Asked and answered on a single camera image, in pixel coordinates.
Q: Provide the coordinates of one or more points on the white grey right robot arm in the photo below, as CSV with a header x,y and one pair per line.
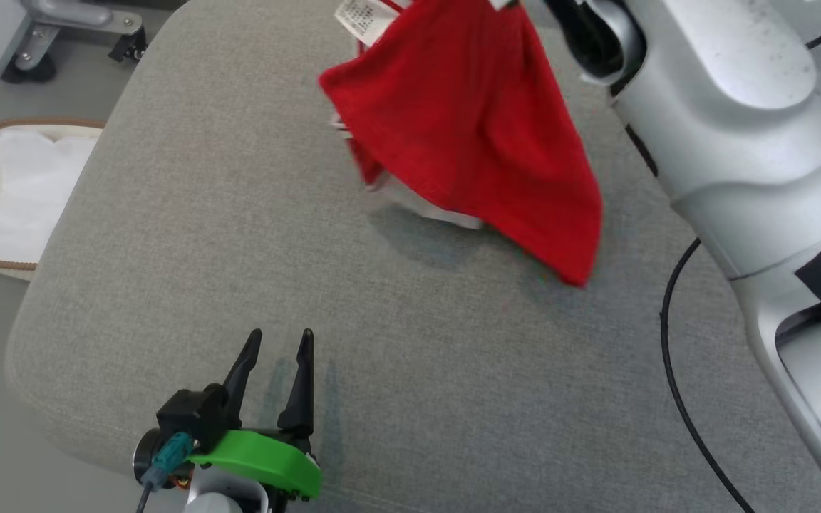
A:
x,y
738,121

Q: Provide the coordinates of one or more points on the grey metal stand base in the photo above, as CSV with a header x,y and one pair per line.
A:
x,y
75,14

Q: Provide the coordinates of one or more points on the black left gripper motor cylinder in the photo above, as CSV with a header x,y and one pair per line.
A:
x,y
143,459

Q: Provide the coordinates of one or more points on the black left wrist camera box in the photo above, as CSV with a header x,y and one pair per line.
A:
x,y
193,417

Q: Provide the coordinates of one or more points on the white cloth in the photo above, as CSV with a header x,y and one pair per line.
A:
x,y
26,192

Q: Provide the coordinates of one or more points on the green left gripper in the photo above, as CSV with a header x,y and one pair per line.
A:
x,y
268,456

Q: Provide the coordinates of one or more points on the red Bulls basketball jersey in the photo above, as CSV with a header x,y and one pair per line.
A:
x,y
474,121

